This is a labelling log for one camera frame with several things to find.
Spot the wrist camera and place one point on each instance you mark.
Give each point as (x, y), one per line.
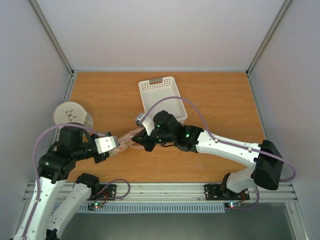
(144, 121)
(106, 144)

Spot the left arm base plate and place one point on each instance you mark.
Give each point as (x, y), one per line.
(105, 192)

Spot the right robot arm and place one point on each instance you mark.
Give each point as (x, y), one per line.
(262, 161)

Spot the left aluminium frame post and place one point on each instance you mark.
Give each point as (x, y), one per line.
(48, 30)

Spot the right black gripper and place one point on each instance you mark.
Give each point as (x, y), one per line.
(149, 139)

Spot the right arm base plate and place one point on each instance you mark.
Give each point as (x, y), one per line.
(215, 191)

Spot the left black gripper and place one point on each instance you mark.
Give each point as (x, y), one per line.
(104, 156)

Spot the right aluminium frame post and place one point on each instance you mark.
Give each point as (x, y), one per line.
(269, 34)

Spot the white plastic basket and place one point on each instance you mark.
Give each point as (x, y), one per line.
(153, 90)

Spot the grey slotted cable duct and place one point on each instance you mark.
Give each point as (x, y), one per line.
(152, 208)

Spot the white round mesh laundry bag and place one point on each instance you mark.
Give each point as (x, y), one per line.
(72, 112)

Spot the floral mesh laundry bag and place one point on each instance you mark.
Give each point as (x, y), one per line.
(126, 141)

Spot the aluminium frame post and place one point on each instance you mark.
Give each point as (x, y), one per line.
(269, 34)
(48, 30)

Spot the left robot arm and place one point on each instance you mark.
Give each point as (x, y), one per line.
(75, 143)

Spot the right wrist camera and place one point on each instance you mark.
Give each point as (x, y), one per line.
(144, 121)

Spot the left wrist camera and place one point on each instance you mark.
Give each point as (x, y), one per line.
(106, 144)

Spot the aluminium mounting rail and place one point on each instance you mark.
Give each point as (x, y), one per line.
(197, 192)

